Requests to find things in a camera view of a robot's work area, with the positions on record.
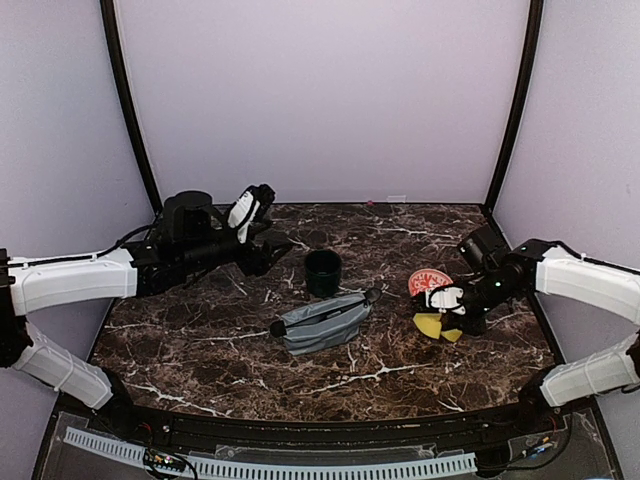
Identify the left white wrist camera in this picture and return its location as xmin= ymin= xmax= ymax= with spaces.
xmin=226 ymin=184 xmax=275 ymax=244

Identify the dark green mug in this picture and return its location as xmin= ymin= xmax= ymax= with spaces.
xmin=304 ymin=249 xmax=342 ymax=298

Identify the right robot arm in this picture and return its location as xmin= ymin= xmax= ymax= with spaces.
xmin=426 ymin=226 xmax=639 ymax=434

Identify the grey zipper pouch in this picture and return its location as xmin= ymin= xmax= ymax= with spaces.
xmin=269 ymin=288 xmax=382 ymax=356

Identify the black frame post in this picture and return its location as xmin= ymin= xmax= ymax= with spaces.
xmin=99 ymin=0 xmax=162 ymax=213
xmin=484 ymin=0 xmax=544 ymax=215

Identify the yellow sponge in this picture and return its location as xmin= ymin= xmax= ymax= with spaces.
xmin=413 ymin=313 xmax=463 ymax=343

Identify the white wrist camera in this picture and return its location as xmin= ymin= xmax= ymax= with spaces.
xmin=425 ymin=285 xmax=466 ymax=315
xmin=226 ymin=184 xmax=275 ymax=244

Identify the left black frame post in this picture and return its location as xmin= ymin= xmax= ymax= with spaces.
xmin=99 ymin=0 xmax=162 ymax=213

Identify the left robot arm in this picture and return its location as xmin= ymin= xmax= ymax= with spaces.
xmin=1 ymin=184 xmax=292 ymax=436

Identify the right black frame post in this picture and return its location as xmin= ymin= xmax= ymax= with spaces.
xmin=484 ymin=0 xmax=544 ymax=215

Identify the white slotted cable duct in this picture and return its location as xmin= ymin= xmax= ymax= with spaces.
xmin=63 ymin=427 xmax=477 ymax=479

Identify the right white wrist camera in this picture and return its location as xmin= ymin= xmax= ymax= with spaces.
xmin=425 ymin=285 xmax=466 ymax=315

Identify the black front table rail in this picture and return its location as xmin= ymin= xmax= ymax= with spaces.
xmin=134 ymin=405 xmax=521 ymax=450

